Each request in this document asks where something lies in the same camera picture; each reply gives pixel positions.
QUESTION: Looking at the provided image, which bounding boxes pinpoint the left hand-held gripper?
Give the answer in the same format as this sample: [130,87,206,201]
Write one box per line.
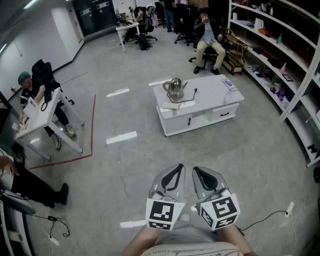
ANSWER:
[145,163,187,231]

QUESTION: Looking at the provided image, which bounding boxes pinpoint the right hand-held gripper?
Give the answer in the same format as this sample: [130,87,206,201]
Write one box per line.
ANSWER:
[191,166,241,231]

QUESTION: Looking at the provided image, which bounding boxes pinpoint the grey metal stand base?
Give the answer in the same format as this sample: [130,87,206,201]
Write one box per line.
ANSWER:
[166,92,186,103]

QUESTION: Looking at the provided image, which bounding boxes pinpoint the steel electric kettle wooden handle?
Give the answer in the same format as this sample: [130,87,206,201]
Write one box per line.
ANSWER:
[162,77,189,99]

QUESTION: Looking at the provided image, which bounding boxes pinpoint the person's right forearm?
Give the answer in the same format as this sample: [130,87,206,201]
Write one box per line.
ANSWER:
[216,224,254,256]

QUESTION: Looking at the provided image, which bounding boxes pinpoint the person's left forearm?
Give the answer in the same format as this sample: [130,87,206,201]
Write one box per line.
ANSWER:
[121,224,161,256]

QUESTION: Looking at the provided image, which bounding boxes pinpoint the person's grey trousers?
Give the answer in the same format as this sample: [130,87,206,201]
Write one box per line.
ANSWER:
[154,219,219,246]

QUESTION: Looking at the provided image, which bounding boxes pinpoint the person's white printed shirt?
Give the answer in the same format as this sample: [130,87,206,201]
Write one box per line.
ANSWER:
[139,240,247,256]

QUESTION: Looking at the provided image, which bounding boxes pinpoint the beige flat box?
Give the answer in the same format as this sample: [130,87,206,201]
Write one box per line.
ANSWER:
[161,101,183,110]

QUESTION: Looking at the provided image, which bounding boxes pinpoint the white marble coffee table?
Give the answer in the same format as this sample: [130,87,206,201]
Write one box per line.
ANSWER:
[152,74,245,138]

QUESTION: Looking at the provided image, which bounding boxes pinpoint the white power strip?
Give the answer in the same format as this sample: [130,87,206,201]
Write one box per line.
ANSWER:
[284,201,295,217]
[47,234,60,247]

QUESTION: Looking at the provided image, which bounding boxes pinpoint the red floor tape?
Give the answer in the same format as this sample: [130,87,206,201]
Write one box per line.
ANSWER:
[28,94,97,170]

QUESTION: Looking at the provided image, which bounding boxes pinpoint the blue white sign card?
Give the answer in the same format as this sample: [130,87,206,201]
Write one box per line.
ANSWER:
[221,78,238,91]

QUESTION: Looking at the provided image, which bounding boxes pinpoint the white shelving unit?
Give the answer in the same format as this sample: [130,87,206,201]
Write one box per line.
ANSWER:
[227,0,320,168]

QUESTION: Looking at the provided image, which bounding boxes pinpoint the black office chair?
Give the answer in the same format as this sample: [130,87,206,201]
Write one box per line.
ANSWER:
[31,59,76,106]
[174,3,198,46]
[188,37,226,71]

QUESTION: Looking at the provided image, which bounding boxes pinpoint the white office desk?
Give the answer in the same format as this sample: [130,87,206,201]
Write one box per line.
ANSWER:
[13,86,86,161]
[115,21,141,53]

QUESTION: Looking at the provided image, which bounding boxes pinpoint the black backpack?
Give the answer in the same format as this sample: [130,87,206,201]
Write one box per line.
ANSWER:
[136,33,153,51]

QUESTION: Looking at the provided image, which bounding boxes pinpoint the pink backpack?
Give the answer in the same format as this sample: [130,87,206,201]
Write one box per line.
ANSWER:
[149,12,160,28]

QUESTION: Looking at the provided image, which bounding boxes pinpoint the white plastic jug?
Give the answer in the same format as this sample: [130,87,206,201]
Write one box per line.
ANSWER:
[253,17,265,32]

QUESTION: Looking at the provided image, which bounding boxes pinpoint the black cabinet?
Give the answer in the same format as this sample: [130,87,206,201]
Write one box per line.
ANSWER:
[72,0,116,38]

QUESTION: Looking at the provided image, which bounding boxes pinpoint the black power cord with plug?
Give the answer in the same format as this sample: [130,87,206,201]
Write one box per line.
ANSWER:
[166,87,199,105]

